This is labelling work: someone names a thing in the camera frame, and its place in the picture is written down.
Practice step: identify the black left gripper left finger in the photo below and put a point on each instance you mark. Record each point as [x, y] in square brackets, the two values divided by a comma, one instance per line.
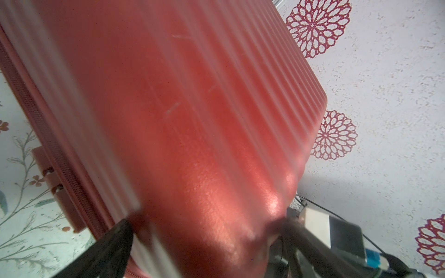
[107, 258]

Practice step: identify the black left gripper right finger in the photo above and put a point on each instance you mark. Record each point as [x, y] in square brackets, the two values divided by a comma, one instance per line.
[326, 262]

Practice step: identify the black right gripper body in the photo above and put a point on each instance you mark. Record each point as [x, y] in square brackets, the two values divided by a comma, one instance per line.
[389, 269]

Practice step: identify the red hard-shell suitcase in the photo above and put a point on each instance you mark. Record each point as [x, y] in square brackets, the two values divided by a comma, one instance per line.
[195, 118]

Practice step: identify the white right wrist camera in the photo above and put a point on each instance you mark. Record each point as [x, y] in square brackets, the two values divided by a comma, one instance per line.
[343, 238]

